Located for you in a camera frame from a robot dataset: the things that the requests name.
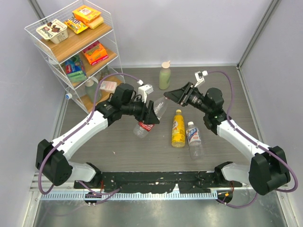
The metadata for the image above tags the white chocolate pudding cup pack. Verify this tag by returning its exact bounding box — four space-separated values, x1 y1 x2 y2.
36 19 68 44

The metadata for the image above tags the clear bottle blue white label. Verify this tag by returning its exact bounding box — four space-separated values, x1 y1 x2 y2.
186 122 203 160

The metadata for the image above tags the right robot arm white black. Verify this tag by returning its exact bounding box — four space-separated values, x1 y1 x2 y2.
164 82 291 195

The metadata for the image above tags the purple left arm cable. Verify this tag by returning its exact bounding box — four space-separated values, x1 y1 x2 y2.
38 72 143 205

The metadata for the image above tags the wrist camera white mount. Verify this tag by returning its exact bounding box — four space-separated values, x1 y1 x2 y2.
137 80 153 103
195 70 208 87

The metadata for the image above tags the green lotion bottle beige cap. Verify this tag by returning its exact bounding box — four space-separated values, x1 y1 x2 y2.
159 61 171 90

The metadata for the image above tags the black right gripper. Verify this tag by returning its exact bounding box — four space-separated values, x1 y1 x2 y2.
164 82 211 114

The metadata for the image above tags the blue green sponge pack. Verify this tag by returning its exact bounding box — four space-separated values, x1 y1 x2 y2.
64 54 87 83

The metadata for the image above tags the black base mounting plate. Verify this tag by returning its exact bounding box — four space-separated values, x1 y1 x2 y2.
85 171 242 194

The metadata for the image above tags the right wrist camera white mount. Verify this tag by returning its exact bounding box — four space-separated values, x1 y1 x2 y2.
195 70 208 87

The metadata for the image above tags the yellow sponge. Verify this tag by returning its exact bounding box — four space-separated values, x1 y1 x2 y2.
87 17 104 29

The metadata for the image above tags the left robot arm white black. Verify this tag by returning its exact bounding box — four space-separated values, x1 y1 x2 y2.
36 83 160 188

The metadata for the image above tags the white slotted cable duct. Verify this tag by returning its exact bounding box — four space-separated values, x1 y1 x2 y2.
40 190 218 201

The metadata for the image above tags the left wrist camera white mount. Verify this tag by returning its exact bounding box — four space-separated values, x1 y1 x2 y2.
137 80 153 103

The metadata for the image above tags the yellow juice bottle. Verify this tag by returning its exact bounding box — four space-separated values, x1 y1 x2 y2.
171 109 185 148

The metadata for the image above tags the white wire shelf rack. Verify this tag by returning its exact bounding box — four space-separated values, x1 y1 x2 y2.
24 0 125 114

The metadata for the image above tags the clear bottle white cap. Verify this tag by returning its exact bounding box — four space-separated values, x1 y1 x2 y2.
65 93 72 100

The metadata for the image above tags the pink white small packet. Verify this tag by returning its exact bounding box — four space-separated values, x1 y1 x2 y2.
100 80 117 93

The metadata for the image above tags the yellow candy bag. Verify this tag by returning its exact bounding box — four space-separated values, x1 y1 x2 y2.
64 17 88 34

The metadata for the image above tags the orange cracker box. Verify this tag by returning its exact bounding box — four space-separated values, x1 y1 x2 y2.
72 5 101 23

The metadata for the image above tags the green soap dispenser bottle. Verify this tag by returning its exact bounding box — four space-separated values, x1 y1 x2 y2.
85 79 102 103

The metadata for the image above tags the orange pink candy box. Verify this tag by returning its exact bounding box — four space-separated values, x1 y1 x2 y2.
82 41 108 66

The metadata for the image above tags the clear bottle red label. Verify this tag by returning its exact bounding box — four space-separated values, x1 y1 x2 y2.
133 97 168 138

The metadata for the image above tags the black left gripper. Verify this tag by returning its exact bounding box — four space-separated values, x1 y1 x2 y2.
121 95 160 124

